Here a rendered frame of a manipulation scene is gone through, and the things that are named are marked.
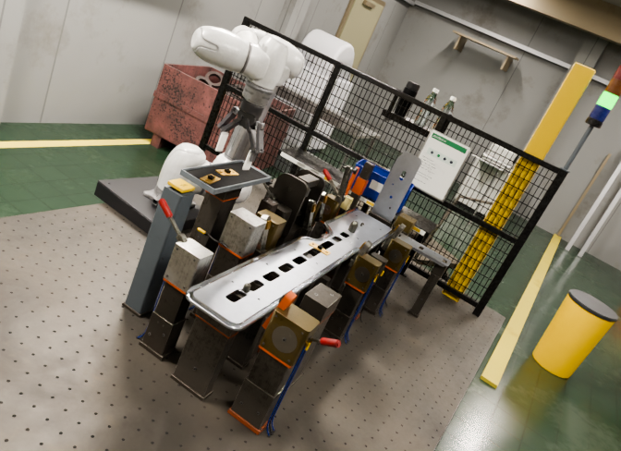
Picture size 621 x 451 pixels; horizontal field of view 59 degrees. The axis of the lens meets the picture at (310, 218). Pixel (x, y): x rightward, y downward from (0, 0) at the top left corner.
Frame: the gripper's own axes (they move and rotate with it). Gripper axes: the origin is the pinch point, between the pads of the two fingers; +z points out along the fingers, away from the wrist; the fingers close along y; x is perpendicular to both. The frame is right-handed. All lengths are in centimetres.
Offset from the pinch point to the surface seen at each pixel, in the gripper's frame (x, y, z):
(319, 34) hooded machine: 448, -301, -22
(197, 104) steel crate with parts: 220, -236, 65
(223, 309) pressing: -36, 44, 22
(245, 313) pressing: -32, 48, 22
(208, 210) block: -4.6, 1.9, 19.3
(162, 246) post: -28.5, 9.6, 25.6
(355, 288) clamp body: 35, 47, 30
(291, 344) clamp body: -29, 63, 22
